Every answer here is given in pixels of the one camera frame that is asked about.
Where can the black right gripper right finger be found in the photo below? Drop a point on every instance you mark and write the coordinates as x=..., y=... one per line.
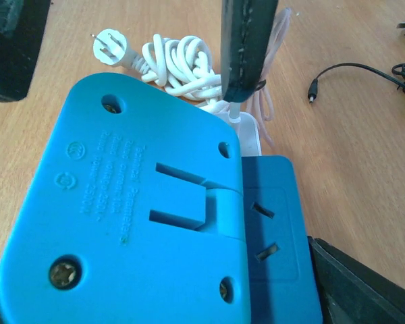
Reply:
x=351, y=292

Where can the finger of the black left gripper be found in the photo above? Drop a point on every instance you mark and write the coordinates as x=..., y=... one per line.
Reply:
x=245, y=31
x=22, y=26

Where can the blue cube socket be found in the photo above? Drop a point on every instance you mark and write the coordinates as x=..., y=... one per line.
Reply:
x=282, y=283

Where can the light blue adapter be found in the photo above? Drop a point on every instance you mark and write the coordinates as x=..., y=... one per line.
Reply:
x=134, y=215

